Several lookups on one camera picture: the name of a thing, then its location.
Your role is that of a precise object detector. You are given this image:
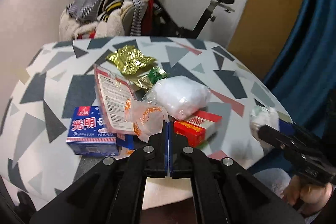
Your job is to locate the clear plastic blister package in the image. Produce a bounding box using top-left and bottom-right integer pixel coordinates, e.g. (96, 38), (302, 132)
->
(93, 64), (135, 135)

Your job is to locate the white tissue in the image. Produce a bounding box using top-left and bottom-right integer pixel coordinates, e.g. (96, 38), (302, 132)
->
(249, 106), (279, 152)

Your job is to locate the geometric patterned table cover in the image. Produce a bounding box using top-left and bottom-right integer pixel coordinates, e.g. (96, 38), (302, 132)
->
(1, 36), (291, 201)

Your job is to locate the orange printed plastic bag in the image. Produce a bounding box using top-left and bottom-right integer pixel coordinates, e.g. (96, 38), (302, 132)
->
(124, 98), (169, 143)

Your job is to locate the white clear plastic bag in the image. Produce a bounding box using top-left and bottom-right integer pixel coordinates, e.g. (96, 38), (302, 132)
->
(142, 76), (211, 121)

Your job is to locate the blue ice cream box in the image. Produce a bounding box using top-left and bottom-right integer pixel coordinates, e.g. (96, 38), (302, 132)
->
(66, 106), (119, 157)

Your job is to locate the gold foil wrapper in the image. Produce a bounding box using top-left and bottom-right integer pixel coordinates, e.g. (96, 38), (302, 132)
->
(105, 45), (168, 90)

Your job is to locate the black exercise bike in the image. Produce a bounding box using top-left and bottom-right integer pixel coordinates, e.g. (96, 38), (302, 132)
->
(150, 0), (235, 39)

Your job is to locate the person's right hand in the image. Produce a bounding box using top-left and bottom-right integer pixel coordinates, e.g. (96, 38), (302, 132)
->
(282, 175), (333, 215)

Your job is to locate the red cigarette box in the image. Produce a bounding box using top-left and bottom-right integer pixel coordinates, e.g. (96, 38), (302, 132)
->
(174, 110), (222, 147)

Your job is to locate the blue curtain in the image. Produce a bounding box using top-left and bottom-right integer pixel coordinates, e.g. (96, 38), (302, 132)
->
(263, 0), (335, 136)

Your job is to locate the cream fleece clothes pile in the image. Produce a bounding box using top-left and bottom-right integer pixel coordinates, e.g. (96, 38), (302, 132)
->
(59, 0), (152, 42)

